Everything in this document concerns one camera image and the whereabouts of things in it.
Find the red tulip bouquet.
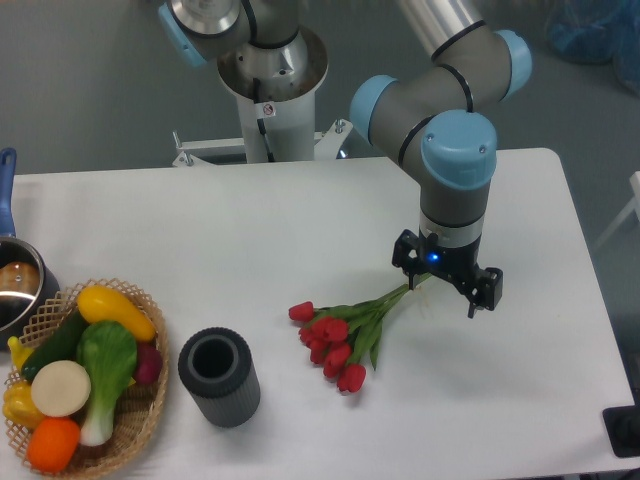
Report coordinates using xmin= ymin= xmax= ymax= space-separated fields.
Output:
xmin=288 ymin=285 xmax=410 ymax=394

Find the woven wicker basket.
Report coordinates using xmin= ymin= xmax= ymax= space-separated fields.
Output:
xmin=1 ymin=278 xmax=169 ymax=479

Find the white furniture leg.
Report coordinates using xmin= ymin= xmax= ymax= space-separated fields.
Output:
xmin=594 ymin=171 xmax=640 ymax=250

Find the orange fruit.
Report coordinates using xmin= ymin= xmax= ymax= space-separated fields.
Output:
xmin=26 ymin=417 xmax=80 ymax=474

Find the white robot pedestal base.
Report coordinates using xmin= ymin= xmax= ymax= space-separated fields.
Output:
xmin=173 ymin=26 xmax=353 ymax=166

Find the yellow squash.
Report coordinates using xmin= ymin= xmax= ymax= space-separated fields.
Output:
xmin=76 ymin=285 xmax=157 ymax=342

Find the blue plastic bag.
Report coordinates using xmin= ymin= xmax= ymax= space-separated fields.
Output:
xmin=544 ymin=1 xmax=639 ymax=95

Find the yellow bell pepper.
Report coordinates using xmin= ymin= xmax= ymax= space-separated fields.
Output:
xmin=2 ymin=380 xmax=45 ymax=430

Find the green cucumber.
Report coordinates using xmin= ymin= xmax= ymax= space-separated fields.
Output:
xmin=21 ymin=310 xmax=89 ymax=382

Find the grey ribbed vase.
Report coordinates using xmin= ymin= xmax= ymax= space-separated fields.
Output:
xmin=178 ymin=327 xmax=261 ymax=428

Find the black device at table edge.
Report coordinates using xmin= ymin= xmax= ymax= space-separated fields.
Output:
xmin=602 ymin=405 xmax=639 ymax=458

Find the yellow banana tip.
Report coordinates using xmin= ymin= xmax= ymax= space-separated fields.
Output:
xmin=7 ymin=336 xmax=34 ymax=371

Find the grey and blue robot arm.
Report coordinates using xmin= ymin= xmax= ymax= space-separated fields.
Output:
xmin=158 ymin=1 xmax=532 ymax=311

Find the steel pot with blue handle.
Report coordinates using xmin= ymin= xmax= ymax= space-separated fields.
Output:
xmin=1 ymin=147 xmax=59 ymax=352

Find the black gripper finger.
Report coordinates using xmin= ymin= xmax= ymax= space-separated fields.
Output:
xmin=457 ymin=266 xmax=503 ymax=319
xmin=391 ymin=230 xmax=419 ymax=290

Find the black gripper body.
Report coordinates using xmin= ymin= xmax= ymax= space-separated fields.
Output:
xmin=412 ymin=233 xmax=481 ymax=292

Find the green bok choy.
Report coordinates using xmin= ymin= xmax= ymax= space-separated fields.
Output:
xmin=76 ymin=320 xmax=137 ymax=447

